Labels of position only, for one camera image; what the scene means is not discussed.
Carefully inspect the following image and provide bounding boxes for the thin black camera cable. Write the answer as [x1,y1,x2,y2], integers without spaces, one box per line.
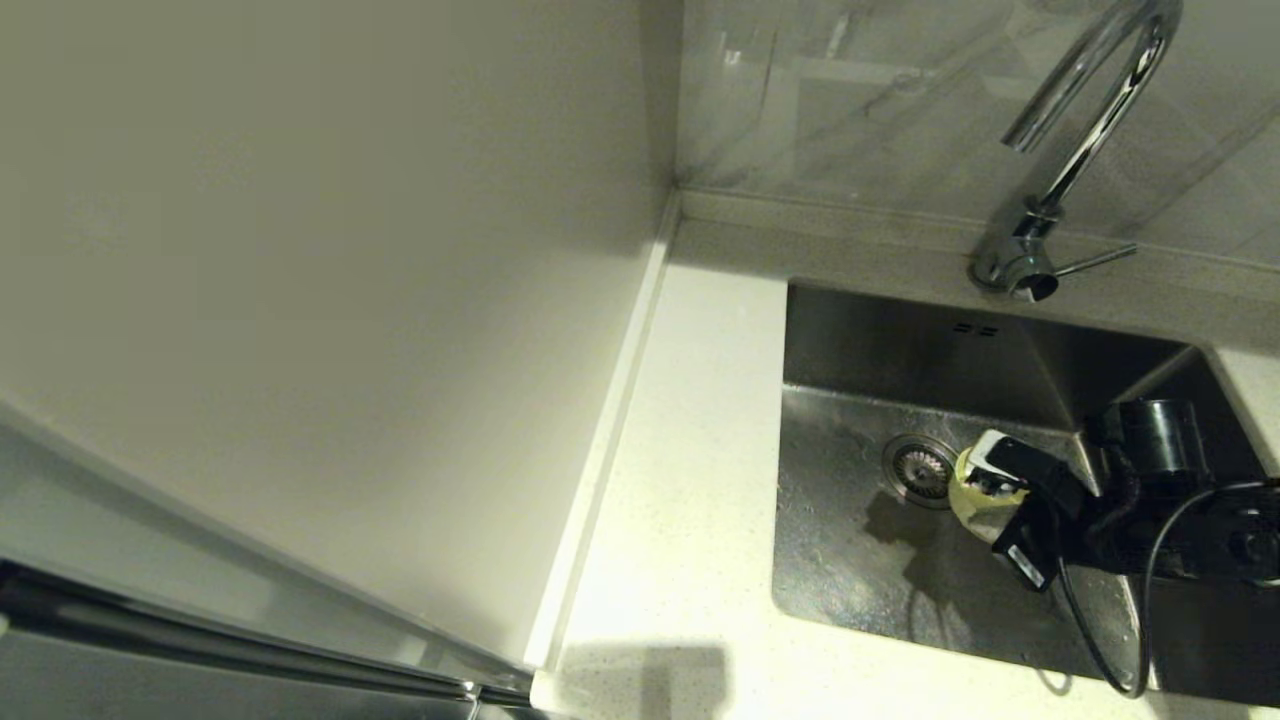
[1055,480,1280,699]

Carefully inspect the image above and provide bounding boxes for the stainless steel appliance door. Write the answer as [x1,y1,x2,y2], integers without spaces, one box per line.
[0,560,536,720]

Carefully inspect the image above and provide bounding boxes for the round metal sink drain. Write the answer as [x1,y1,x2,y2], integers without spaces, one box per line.
[882,434,961,511]

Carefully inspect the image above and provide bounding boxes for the tall white cabinet side panel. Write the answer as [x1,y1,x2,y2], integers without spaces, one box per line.
[0,0,683,673]

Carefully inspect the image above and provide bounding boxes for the long metal appliance handle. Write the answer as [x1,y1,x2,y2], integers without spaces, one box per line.
[0,565,531,706]

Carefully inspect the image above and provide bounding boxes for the chrome gooseneck faucet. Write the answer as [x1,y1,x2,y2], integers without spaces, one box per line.
[968,0,1184,304]

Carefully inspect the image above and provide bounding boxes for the yellow bowl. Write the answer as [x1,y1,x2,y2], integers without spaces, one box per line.
[948,448,1031,531]

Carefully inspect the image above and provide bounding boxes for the stainless steel sink basin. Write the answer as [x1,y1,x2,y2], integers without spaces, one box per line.
[770,280,1280,706]

